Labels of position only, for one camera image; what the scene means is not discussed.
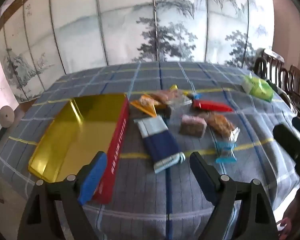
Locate clear packet of orange snacks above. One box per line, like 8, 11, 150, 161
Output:
202, 112, 240, 142

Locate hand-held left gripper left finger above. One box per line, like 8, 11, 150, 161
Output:
17, 151, 108, 240

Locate painted folding screen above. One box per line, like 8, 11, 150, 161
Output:
0, 0, 275, 103

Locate brown cake packet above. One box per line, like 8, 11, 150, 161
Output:
179, 115, 207, 137

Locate green tissue pack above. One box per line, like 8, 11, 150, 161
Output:
241, 74, 274, 102

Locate grey plaid tablecloth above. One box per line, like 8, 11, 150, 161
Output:
0, 61, 300, 240

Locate blue and white snack packet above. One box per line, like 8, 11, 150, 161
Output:
134, 116, 186, 174

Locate dark wooden chair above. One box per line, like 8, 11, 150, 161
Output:
287, 65, 300, 120
255, 49, 290, 93

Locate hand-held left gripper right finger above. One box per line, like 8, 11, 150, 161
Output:
189, 151, 278, 240

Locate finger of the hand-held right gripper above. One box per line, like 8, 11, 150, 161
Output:
272, 124, 300, 161

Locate orange snack packet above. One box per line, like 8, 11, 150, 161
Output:
130, 94, 157, 118

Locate light blue clear snack packet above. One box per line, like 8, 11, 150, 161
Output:
216, 141, 237, 163

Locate person's right hand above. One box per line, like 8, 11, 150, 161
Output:
277, 217, 298, 240

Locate red and gold tin box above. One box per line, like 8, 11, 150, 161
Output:
27, 93, 130, 204

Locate clear packet of brown nuts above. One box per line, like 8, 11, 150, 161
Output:
150, 89, 192, 110

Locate round grey disc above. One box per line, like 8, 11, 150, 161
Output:
0, 106, 15, 128

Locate red snack packet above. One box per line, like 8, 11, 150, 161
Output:
192, 99, 233, 112

